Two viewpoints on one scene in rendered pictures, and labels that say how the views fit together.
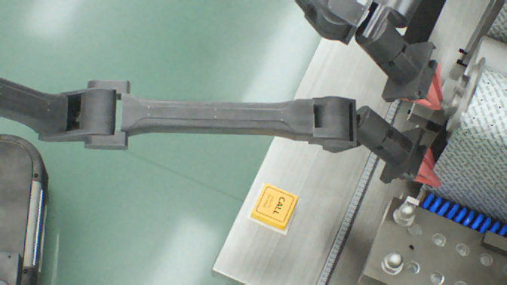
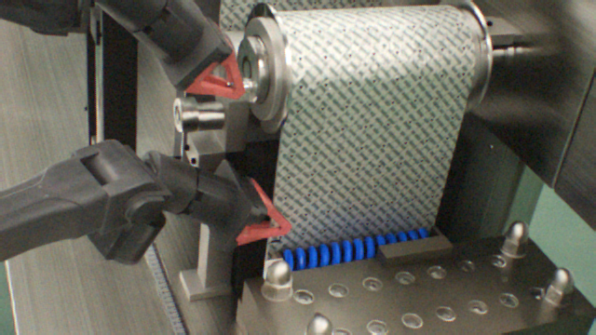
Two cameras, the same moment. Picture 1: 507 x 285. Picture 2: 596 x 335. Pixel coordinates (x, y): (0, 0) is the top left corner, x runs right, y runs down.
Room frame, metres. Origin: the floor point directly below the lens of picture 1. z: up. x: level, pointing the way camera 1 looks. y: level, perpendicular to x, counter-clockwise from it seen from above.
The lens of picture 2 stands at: (0.08, 0.18, 1.67)
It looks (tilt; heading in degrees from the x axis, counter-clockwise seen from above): 33 degrees down; 318
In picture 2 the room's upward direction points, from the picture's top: 8 degrees clockwise
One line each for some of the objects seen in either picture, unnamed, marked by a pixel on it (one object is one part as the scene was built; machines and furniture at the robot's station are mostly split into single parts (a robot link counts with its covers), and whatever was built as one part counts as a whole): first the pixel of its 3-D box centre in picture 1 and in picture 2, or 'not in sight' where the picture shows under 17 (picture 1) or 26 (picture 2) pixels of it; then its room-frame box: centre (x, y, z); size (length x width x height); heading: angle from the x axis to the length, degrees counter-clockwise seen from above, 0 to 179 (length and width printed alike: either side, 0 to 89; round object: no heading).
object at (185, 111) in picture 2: not in sight; (185, 114); (0.79, -0.26, 1.18); 0.04 x 0.02 x 0.04; 165
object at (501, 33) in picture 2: not in sight; (492, 29); (0.65, -0.61, 1.28); 0.06 x 0.05 x 0.02; 75
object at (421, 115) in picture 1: (418, 129); (209, 196); (0.78, -0.29, 1.05); 0.06 x 0.05 x 0.31; 75
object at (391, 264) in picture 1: (394, 261); (318, 333); (0.51, -0.27, 1.05); 0.04 x 0.04 x 0.04
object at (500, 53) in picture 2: not in sight; (481, 54); (0.65, -0.61, 1.25); 0.07 x 0.04 x 0.04; 75
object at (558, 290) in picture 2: not in sight; (561, 283); (0.43, -0.57, 1.05); 0.04 x 0.04 x 0.04
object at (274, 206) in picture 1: (274, 206); not in sight; (0.64, -0.06, 0.91); 0.07 x 0.07 x 0.02; 75
